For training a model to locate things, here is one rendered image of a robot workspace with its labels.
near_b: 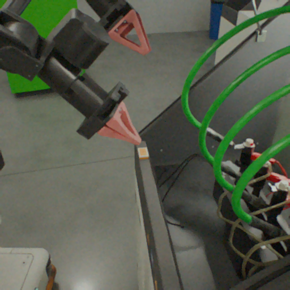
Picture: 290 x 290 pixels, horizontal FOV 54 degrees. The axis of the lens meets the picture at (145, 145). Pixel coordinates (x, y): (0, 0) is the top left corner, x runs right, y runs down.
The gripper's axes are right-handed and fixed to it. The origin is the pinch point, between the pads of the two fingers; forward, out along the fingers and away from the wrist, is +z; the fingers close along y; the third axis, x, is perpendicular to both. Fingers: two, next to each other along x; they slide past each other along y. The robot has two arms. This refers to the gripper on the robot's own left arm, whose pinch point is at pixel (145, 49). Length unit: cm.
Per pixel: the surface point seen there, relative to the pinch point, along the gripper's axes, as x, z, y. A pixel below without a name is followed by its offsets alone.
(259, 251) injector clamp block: 7.8, 47.3, -9.0
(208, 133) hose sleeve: 1.6, 23.7, 4.1
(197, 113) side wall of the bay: 4.4, 25.7, 38.6
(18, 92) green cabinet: 184, -87, 279
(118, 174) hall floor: 98, 49, 149
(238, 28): -16.1, 9.2, -0.2
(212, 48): -10.3, 8.8, -0.5
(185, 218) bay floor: 25, 44, 15
